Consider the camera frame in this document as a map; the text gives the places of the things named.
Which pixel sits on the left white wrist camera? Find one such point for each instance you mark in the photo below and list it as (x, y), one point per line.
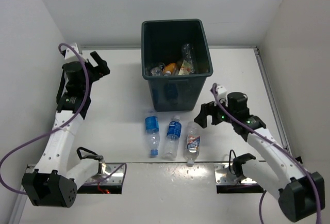
(68, 54)

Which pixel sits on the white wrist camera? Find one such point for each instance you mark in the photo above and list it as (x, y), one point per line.
(219, 92)
(68, 54)

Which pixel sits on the clear crushed bottle in bin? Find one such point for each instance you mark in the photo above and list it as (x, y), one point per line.
(157, 70)

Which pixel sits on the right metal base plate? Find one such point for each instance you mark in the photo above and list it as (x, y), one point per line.
(225, 178)

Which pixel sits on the orange juice bottle in bin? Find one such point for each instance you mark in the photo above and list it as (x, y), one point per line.
(170, 69)

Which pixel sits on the dark green plastic bin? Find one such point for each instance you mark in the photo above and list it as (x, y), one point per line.
(163, 41)

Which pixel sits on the metal base plate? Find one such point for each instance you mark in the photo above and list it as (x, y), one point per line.
(111, 175)
(225, 178)

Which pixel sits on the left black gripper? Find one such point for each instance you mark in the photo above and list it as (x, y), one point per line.
(99, 70)

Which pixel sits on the clear bottle orange blue label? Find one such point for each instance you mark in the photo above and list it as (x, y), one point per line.
(192, 146)

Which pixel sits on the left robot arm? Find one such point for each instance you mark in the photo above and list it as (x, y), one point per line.
(51, 183)

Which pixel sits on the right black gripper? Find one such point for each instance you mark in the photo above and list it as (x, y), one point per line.
(207, 109)

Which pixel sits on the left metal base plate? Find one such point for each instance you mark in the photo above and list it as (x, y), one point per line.
(111, 175)

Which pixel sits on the clear bottle white cap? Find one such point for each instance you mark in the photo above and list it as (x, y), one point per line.
(189, 56)

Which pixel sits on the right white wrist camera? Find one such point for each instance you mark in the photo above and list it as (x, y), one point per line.
(219, 92)

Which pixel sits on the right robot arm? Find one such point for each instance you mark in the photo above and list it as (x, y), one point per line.
(299, 193)

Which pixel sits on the blue label bottle white cap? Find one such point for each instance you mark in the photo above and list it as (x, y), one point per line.
(172, 139)

